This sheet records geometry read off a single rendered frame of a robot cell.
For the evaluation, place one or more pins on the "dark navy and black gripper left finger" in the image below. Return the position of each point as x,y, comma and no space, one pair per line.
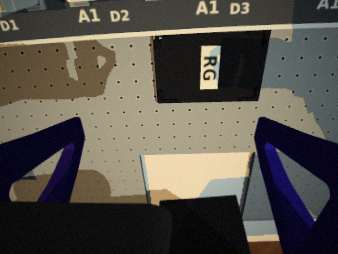
19,156

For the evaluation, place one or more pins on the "tip rack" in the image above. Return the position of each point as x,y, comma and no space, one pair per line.
21,4

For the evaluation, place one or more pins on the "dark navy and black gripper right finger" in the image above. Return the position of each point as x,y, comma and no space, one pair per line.
297,232

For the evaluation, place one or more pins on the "black regrip nest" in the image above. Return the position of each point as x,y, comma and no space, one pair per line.
210,67

